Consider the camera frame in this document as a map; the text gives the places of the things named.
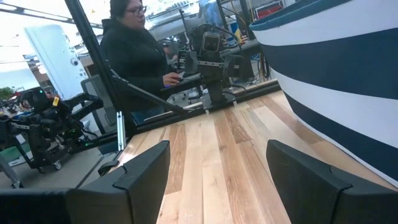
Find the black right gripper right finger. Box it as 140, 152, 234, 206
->
266, 139, 398, 224

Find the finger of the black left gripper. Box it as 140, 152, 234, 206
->
185, 50, 200, 76
224, 55, 245, 79

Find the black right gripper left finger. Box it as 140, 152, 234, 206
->
0, 139, 172, 224

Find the navy white striped fabric basket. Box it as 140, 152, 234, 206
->
249, 0, 398, 188

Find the dark desk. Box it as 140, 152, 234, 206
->
160, 73, 206, 94

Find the person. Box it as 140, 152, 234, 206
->
99, 0, 183, 125

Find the black robot station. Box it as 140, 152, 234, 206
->
0, 88, 105, 174

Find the white pillar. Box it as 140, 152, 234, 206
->
24, 24, 88, 101

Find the black aluminium table frame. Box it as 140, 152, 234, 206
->
63, 0, 282, 151

